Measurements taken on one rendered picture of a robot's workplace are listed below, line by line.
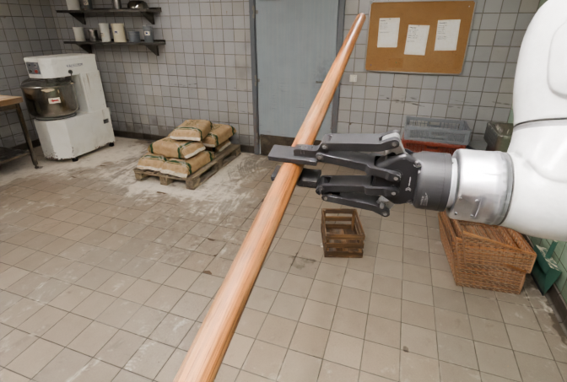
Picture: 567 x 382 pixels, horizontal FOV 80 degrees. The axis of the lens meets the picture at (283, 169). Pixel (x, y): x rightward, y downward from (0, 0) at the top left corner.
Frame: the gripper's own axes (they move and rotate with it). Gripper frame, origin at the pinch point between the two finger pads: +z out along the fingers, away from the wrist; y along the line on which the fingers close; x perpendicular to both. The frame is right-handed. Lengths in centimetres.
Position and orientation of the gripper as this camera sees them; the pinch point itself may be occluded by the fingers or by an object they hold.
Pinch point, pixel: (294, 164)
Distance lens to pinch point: 48.9
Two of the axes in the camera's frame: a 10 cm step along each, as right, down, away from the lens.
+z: -9.5, -1.1, 2.9
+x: 3.0, -6.0, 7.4
